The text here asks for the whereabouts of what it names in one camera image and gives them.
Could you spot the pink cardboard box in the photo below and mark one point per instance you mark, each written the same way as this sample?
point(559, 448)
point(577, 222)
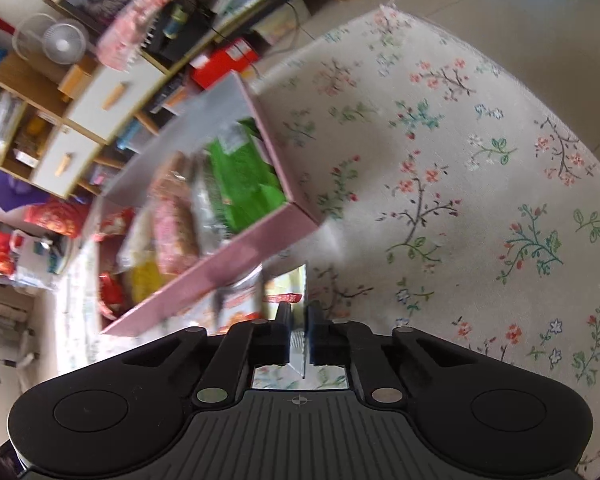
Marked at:
point(208, 115)

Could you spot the red cardboard box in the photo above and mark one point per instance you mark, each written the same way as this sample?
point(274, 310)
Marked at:
point(209, 67)

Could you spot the lotus root chips packet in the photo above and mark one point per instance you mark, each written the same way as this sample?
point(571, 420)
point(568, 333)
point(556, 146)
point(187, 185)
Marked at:
point(240, 301)

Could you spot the purple hat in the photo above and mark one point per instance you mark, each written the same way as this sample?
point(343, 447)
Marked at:
point(15, 193)

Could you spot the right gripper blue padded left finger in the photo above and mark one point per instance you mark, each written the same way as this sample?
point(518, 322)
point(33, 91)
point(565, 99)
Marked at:
point(270, 340)

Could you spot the red patterned bag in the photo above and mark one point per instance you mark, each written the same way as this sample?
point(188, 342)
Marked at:
point(62, 217)

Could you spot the yellow snack packet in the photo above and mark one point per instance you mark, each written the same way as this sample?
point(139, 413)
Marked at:
point(145, 279)

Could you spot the floral white cloth mat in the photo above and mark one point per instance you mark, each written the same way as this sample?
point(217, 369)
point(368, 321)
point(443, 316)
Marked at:
point(451, 200)

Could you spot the clear white snack bag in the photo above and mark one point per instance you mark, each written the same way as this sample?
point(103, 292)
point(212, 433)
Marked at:
point(138, 245)

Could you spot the brown wafer packet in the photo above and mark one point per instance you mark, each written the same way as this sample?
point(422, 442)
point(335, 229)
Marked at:
point(172, 178)

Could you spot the silver red-label snack packet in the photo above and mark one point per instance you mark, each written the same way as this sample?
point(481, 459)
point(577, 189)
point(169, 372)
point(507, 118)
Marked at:
point(292, 309)

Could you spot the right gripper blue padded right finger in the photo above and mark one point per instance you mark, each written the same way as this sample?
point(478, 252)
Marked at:
point(327, 342)

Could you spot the pink flower snack bar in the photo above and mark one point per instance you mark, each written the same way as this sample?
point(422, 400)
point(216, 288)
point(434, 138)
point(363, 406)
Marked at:
point(175, 238)

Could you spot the red snack packet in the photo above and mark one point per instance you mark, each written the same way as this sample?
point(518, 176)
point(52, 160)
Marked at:
point(110, 296)

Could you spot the silver green snack packet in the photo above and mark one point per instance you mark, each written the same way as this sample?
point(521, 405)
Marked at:
point(212, 229)

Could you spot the pink floral cloth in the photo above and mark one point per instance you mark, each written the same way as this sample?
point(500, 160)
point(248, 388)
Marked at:
point(119, 45)

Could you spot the white desk fan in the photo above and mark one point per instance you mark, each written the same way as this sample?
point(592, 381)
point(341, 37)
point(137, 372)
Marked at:
point(65, 42)

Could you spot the wooden white drawer cabinet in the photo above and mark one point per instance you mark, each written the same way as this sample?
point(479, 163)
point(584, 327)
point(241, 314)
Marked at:
point(56, 121)

